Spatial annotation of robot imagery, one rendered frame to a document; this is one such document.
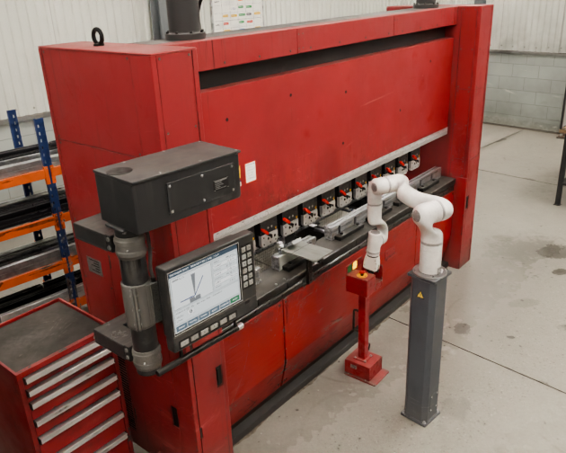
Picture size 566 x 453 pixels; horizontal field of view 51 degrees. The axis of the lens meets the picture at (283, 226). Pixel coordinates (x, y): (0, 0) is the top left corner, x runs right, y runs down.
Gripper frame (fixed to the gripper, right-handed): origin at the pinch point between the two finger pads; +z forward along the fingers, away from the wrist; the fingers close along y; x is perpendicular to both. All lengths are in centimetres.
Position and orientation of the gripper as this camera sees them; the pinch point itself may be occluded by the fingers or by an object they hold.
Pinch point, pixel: (370, 275)
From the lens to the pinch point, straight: 391.1
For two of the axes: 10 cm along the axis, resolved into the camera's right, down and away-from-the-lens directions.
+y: 7.9, 2.9, -5.4
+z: -0.3, 9.0, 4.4
